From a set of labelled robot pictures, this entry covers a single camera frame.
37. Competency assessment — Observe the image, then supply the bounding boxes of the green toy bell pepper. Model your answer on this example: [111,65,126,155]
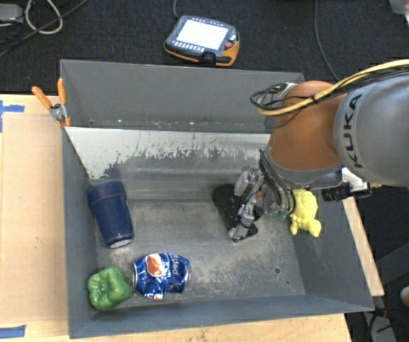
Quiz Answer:
[86,265,135,312]

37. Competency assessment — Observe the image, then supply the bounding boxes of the black cylinder on white bracket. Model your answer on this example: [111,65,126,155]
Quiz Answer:
[321,167,373,203]

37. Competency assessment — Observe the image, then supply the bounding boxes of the crushed blue soda can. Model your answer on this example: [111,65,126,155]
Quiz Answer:
[132,252,191,301]

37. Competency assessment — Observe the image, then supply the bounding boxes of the dark blue cup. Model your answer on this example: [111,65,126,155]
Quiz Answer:
[86,180,135,249]

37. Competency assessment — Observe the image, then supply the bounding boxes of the black flat remote control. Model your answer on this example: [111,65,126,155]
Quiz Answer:
[210,183,259,244]

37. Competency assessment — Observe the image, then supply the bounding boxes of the brown cardboard board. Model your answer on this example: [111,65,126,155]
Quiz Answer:
[0,113,69,326]

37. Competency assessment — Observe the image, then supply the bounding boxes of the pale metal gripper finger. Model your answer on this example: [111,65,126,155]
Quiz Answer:
[227,223,251,242]
[238,203,257,228]

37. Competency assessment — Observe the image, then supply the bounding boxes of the grey metal bin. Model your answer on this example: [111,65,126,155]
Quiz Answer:
[58,58,376,340]

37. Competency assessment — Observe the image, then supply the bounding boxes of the yellow toy figure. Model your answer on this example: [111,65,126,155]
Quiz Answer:
[288,188,322,238]

